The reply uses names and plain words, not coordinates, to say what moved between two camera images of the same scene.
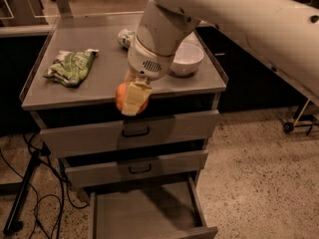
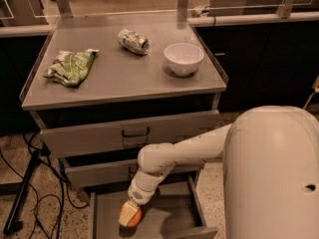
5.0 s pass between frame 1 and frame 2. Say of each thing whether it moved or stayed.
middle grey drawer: stayed
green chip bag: stayed
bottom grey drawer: stayed
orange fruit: moved
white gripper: moved
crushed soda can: stayed
